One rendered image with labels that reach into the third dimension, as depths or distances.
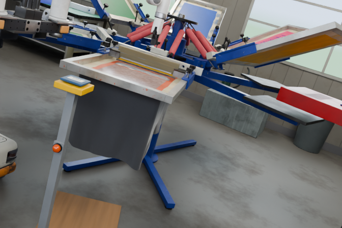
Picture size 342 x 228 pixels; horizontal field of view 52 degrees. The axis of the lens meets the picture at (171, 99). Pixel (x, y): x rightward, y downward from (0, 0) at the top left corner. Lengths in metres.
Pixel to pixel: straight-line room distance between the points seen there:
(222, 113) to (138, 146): 3.36
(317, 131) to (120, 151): 3.82
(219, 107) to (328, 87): 1.69
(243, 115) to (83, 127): 3.41
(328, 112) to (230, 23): 3.83
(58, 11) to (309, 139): 4.13
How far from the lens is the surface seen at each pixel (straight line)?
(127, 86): 1.67
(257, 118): 5.00
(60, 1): 2.06
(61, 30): 2.07
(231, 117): 5.08
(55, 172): 1.72
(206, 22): 4.03
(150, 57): 2.23
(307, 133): 5.34
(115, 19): 3.26
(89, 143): 1.94
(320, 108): 2.24
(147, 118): 1.78
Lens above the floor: 1.37
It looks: 14 degrees down
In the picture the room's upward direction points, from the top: 17 degrees clockwise
